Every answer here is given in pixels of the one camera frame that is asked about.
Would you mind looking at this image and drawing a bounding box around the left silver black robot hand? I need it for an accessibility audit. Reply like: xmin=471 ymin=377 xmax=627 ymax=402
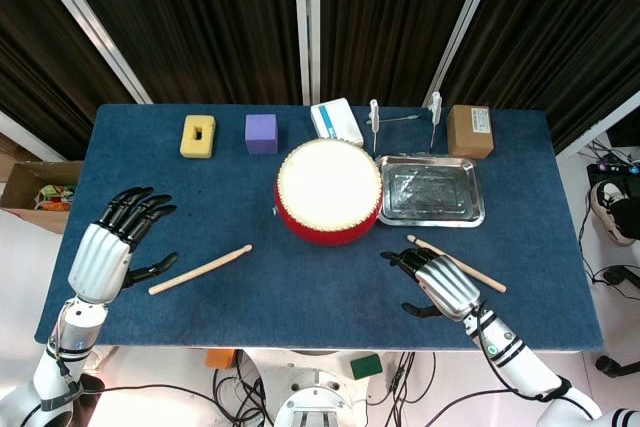
xmin=67 ymin=186 xmax=180 ymax=306

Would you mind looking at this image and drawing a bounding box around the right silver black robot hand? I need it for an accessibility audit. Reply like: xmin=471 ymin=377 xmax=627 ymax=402
xmin=379 ymin=248 xmax=486 ymax=323

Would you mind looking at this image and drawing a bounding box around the wooden drumstick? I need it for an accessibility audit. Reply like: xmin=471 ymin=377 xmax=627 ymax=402
xmin=406 ymin=234 xmax=507 ymax=294
xmin=148 ymin=244 xmax=254 ymax=296

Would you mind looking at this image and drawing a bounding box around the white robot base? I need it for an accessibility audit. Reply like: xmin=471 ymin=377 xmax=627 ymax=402
xmin=239 ymin=346 xmax=401 ymax=427

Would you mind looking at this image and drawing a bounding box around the red drum with white head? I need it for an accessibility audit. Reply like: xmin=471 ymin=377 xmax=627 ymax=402
xmin=273 ymin=139 xmax=385 ymax=247

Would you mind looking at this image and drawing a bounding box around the colourful packaging bag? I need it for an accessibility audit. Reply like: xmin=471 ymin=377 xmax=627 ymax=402
xmin=33 ymin=184 xmax=76 ymax=213

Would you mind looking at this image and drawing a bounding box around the shiny metal tray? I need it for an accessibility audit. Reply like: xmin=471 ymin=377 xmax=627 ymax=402
xmin=375 ymin=154 xmax=486 ymax=228

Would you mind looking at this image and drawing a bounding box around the open cardboard box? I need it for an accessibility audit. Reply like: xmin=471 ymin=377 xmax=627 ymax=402
xmin=0 ymin=160 xmax=85 ymax=236

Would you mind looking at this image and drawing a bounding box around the green block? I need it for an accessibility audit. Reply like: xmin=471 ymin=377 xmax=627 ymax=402
xmin=349 ymin=353 xmax=384 ymax=381

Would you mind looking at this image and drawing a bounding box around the yellow sponge with hole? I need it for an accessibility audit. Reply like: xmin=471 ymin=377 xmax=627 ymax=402
xmin=179 ymin=114 xmax=217 ymax=160

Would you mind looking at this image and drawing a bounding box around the brown cardboard box with label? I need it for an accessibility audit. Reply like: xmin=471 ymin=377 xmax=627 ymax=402
xmin=445 ymin=104 xmax=496 ymax=160

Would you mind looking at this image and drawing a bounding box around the orange block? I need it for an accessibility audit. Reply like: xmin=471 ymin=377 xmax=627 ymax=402
xmin=205 ymin=348 xmax=237 ymax=369

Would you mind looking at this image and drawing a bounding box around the blue fabric table mat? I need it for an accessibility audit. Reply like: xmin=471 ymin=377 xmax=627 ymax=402
xmin=33 ymin=104 xmax=605 ymax=353

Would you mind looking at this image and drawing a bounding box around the white and black sneaker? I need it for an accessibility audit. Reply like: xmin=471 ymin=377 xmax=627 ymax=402
xmin=591 ymin=179 xmax=636 ymax=247

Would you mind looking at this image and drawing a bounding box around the black floor foot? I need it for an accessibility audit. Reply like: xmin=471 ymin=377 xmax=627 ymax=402
xmin=596 ymin=354 xmax=640 ymax=379

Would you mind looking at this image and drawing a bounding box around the black trouser leg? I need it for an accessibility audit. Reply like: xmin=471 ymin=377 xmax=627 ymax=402
xmin=612 ymin=196 xmax=640 ymax=243

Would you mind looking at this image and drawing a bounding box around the black power strip with plugs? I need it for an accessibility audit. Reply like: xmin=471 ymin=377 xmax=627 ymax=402
xmin=585 ymin=139 xmax=640 ymax=188

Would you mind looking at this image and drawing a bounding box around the white box with blue stripe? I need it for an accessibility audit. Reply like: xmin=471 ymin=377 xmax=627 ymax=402
xmin=309 ymin=97 xmax=365 ymax=146

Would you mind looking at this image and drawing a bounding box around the black pleated curtain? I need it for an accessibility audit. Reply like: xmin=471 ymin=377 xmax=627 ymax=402
xmin=49 ymin=0 xmax=305 ymax=106
xmin=439 ymin=0 xmax=640 ymax=153
xmin=319 ymin=0 xmax=489 ymax=108
xmin=0 ymin=0 xmax=132 ymax=161

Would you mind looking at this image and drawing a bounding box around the purple foam cube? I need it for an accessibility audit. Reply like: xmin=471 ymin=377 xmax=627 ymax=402
xmin=244 ymin=113 xmax=279 ymax=156

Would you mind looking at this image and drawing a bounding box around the black cable tangle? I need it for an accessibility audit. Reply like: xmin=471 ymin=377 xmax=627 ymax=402
xmin=212 ymin=366 xmax=275 ymax=427
xmin=367 ymin=351 xmax=439 ymax=406

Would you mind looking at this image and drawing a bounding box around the white frame bar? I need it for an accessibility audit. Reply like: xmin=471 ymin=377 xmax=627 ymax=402
xmin=0 ymin=110 xmax=69 ymax=164
xmin=553 ymin=91 xmax=640 ymax=166

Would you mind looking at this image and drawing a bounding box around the white frame post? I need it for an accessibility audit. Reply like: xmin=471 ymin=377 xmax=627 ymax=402
xmin=292 ymin=0 xmax=322 ymax=107
xmin=424 ymin=0 xmax=507 ymax=109
xmin=22 ymin=0 xmax=154 ymax=106

